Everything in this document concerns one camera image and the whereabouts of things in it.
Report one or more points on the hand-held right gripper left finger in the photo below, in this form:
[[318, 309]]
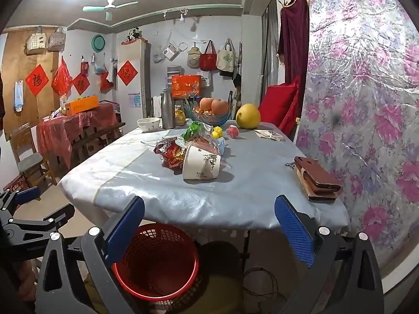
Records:
[[126, 232]]

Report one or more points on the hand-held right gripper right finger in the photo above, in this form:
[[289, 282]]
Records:
[[294, 232]]

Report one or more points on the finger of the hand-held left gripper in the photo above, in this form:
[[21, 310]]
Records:
[[32, 227], [27, 194]]

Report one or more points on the red plastic basket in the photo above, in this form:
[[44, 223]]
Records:
[[147, 252]]

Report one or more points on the red snack packet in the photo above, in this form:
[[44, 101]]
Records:
[[168, 153]]

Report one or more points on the white paper cup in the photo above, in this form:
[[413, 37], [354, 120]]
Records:
[[199, 166]]

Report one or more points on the green snack packet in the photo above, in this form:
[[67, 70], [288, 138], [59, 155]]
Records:
[[194, 130]]

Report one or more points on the red printed box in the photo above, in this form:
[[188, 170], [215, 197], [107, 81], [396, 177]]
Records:
[[13, 184]]

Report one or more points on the wooden chair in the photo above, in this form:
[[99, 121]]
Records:
[[31, 163]]

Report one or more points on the tan leather wallet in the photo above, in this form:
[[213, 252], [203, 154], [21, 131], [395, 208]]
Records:
[[319, 198]]

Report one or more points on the table with white cloth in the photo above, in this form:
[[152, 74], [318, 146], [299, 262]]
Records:
[[147, 183]]

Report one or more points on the key bunch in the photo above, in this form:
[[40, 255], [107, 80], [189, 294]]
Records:
[[290, 165]]

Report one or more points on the red-covered side table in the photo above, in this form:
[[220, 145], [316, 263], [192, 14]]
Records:
[[62, 134]]

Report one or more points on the wooden bench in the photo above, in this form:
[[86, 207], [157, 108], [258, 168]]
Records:
[[98, 134]]

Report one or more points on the printed paper napkin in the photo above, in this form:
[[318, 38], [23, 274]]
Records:
[[270, 135]]

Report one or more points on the blue face mask pack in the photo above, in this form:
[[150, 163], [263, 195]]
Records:
[[18, 95]]

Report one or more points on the orange long box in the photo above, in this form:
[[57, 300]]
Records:
[[81, 105]]

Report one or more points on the white ceramic bowl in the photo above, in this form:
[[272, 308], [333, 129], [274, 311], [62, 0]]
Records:
[[148, 125]]

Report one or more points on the red pillow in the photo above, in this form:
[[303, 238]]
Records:
[[293, 121], [276, 104]]

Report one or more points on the red diamond paper poster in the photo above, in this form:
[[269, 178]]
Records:
[[81, 84], [37, 80], [127, 72]]

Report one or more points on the red jelly cup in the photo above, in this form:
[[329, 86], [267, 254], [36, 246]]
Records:
[[232, 131]]

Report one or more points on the red plastic bag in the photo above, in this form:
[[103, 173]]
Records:
[[61, 78]]

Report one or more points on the yellow pomelo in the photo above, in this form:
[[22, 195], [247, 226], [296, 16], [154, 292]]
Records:
[[248, 116]]

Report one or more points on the yellow flower toy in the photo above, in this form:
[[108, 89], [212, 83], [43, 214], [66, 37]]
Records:
[[217, 132]]

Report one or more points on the yellow snack bag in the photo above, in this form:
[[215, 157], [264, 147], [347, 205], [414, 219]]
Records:
[[180, 116]]

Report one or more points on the steel thermos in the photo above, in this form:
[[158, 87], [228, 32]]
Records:
[[168, 111]]

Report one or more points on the brown wooden board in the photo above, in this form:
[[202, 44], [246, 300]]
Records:
[[13, 62]]

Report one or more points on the glass fruit bowl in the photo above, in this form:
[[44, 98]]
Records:
[[209, 118]]

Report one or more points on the floral plastic-wrapped mattress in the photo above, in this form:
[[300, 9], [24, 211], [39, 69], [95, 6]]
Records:
[[363, 104]]

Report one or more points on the orange fruit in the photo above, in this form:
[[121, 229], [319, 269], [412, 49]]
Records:
[[220, 107], [206, 104]]

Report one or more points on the beige hanging handbag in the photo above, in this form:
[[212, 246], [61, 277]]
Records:
[[36, 42]]

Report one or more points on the clear plastic hanging bag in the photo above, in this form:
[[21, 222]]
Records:
[[56, 41]]

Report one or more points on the red gift box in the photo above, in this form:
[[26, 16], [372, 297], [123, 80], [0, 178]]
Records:
[[186, 86]]

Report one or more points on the black hanging bag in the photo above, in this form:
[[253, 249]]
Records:
[[232, 78]]

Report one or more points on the green plastic basin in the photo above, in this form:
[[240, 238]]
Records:
[[98, 43]]

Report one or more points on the white plastic drawer unit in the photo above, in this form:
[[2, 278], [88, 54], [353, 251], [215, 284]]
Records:
[[173, 70]]

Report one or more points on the white refrigerator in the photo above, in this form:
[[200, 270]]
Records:
[[131, 52]]

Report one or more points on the white tote bag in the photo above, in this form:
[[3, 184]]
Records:
[[227, 59]]

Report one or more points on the beige round hanging bag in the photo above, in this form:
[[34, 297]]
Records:
[[194, 57]]

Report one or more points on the red tote bag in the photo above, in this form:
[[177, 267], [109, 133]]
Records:
[[208, 60]]

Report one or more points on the panda plush toy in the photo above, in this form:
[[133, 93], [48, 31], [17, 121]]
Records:
[[133, 35]]

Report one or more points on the dark red curtain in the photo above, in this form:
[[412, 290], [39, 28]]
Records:
[[294, 39]]

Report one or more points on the green ceiling fan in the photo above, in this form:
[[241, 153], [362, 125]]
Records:
[[109, 6]]

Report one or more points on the black folding table frame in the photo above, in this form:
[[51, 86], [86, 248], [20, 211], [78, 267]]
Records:
[[246, 245]]

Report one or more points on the white wall calendar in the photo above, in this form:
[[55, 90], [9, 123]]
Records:
[[135, 99]]

